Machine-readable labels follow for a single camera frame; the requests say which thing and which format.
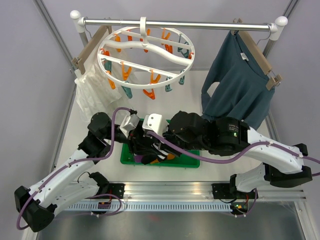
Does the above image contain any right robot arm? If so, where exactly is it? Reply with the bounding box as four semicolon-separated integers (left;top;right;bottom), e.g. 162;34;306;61
161;111;313;198

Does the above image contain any orange front clothes peg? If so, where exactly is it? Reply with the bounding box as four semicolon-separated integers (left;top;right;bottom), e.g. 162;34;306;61
142;88;156;100

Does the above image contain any right beige wooden hanger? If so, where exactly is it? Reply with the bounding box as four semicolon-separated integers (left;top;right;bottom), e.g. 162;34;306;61
224;18;281;94

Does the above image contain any silver clothes rail bar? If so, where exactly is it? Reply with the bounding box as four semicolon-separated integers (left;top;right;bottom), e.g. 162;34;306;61
69;10;288;41

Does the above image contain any teal front clothes peg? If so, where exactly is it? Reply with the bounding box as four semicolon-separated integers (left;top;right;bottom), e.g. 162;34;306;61
165;76;173;93

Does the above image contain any left beige wooden hanger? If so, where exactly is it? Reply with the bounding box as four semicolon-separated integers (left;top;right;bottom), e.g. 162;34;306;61
71;25;110;75

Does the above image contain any white garment on hanger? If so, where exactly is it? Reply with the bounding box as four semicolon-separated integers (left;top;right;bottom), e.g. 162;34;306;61
74;33;132;123

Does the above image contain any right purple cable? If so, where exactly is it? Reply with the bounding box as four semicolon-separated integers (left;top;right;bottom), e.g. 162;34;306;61
147;131;320;177

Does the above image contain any maroon orange sock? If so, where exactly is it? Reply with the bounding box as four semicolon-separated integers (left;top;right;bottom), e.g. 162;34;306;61
165;153;176;161

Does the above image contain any black sock with white stripes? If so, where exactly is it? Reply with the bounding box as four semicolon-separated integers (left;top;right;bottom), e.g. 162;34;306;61
128;131;168;163

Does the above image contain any white slotted cable duct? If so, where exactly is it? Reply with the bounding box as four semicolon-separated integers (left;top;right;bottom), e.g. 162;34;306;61
67;201;232;212

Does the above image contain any white round clip hanger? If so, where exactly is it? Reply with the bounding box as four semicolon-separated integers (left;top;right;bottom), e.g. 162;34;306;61
97;17;196;91

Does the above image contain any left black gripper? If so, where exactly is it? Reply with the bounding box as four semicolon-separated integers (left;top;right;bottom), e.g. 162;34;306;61
103;119;162;156

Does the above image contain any blue sweater on hanger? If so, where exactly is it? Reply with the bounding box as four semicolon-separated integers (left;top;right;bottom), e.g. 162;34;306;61
201;32;275;130

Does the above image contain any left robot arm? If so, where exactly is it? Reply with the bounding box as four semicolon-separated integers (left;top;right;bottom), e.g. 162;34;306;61
14;107;140;233

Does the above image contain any purple cable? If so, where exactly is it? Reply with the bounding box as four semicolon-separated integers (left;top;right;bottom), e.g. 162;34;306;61
147;131;320;177
16;106;133;231

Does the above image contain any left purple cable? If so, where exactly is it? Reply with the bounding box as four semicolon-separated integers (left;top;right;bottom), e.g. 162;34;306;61
16;106;133;231

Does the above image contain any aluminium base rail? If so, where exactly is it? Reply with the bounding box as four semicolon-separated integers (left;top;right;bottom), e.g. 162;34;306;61
37;181;307;201

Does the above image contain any purple orange sock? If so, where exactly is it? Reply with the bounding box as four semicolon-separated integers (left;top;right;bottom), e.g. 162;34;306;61
134;155;160;165

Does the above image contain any beige wooden hanger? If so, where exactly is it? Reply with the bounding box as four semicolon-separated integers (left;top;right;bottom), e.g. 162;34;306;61
71;25;110;75
224;18;281;94

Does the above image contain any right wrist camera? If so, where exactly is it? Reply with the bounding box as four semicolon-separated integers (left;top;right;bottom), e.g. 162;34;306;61
142;113;169;137

